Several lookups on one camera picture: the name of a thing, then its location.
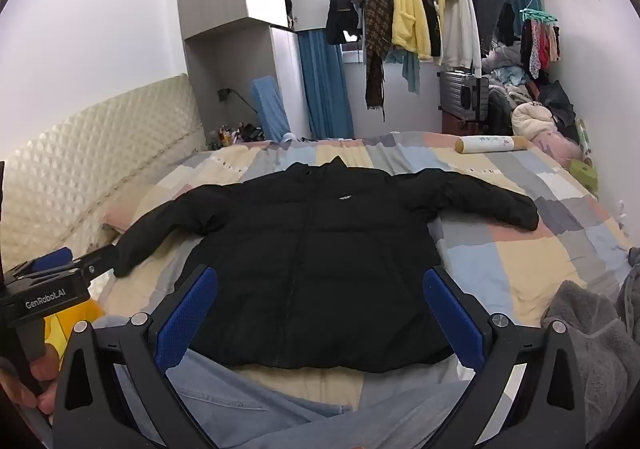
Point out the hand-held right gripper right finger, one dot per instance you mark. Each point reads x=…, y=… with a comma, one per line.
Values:
x=452, y=319

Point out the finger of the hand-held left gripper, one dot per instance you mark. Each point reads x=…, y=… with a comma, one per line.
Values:
x=52, y=260
x=97, y=261

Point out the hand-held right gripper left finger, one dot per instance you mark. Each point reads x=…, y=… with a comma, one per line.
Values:
x=187, y=314

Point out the black puffer jacket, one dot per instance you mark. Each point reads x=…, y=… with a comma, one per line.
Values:
x=310, y=249

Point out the pile of clothes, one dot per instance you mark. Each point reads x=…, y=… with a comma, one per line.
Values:
x=505, y=79

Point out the person's left hand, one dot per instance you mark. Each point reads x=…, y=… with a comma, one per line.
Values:
x=44, y=374

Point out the yellow cloth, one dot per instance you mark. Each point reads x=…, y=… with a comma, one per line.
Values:
x=75, y=311

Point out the person's light blue jeans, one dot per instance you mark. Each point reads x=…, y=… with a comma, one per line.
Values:
x=240, y=404

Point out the cream quilted headboard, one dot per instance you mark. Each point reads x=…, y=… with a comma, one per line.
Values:
x=100, y=154

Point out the grey fleece garment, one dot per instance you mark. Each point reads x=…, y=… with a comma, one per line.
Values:
x=595, y=359

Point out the cluster of small bottles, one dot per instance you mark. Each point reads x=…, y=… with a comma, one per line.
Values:
x=222, y=136

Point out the white rolled cylinder pillow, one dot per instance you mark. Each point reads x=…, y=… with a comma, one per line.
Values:
x=487, y=144

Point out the green box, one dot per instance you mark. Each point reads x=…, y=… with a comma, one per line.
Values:
x=585, y=176

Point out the pink cushion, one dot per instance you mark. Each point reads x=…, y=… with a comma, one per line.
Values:
x=555, y=149

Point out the cream padded jacket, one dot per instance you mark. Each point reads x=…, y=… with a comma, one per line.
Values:
x=530, y=121

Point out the blue padded board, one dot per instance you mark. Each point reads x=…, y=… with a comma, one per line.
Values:
x=270, y=109

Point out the silver suitcase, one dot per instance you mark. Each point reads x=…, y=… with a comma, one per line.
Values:
x=457, y=94

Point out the light teal cloth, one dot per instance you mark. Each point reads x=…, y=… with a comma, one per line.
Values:
x=410, y=74

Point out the blue curtain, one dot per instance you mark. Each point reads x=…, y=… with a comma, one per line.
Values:
x=322, y=89

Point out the small hanging laundry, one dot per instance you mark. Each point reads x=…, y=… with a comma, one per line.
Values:
x=540, y=44

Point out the white hoodie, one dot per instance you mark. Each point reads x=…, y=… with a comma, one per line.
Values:
x=462, y=29

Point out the yellow fleece jacket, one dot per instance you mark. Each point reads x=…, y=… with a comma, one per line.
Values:
x=407, y=14

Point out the brown houndstooth scarf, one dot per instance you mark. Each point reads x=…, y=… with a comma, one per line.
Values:
x=376, y=19

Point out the teal clip hanger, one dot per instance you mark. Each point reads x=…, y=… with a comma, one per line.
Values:
x=537, y=14

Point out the dark grey hanging garment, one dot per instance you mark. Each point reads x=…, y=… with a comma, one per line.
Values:
x=487, y=4

